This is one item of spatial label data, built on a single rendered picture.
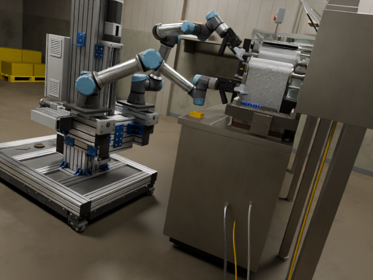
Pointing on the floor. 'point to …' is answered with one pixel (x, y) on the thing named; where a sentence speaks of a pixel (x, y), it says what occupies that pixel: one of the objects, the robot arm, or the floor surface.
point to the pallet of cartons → (21, 64)
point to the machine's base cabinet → (223, 196)
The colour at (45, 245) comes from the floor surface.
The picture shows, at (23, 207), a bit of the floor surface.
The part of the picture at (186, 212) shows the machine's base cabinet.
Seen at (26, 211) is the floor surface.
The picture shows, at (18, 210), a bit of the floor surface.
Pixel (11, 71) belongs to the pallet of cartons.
